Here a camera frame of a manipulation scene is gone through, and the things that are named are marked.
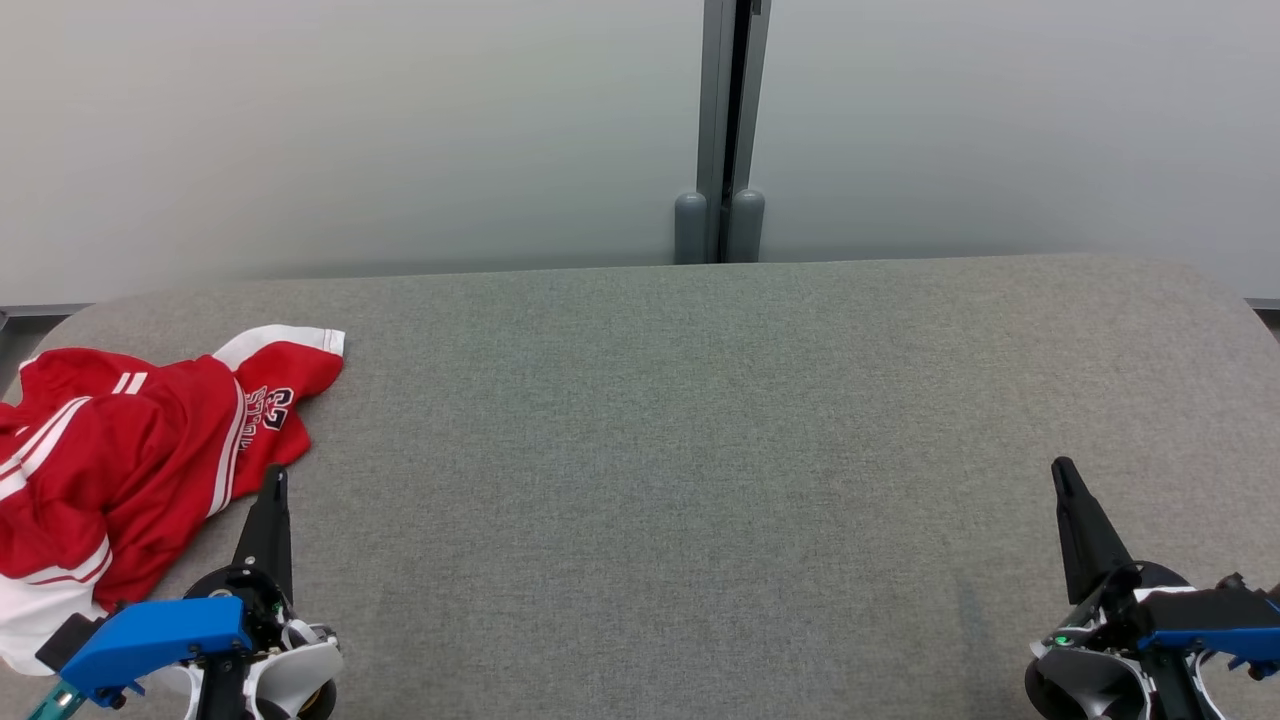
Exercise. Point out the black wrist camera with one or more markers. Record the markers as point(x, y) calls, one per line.
point(1210, 608)
point(70, 640)

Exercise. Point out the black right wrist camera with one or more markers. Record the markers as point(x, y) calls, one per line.
point(1210, 608)

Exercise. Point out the grey partition bottom rail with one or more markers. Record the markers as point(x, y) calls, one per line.
point(40, 311)
point(1262, 303)

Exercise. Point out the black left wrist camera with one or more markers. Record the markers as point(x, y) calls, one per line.
point(70, 640)

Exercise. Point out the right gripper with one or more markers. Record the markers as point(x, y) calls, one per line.
point(1090, 680)

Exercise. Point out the teal left camera connector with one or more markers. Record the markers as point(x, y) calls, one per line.
point(52, 702)

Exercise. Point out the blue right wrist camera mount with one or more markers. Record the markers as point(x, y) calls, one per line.
point(1220, 642)

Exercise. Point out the red shirt with chest print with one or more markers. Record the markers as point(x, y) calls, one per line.
point(180, 450)

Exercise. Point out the grey cylindrical post foot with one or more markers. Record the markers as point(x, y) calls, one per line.
point(746, 225)
point(690, 230)

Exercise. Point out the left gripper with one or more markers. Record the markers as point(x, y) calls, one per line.
point(270, 690)

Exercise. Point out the grey metal partition post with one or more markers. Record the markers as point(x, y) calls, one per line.
point(715, 100)

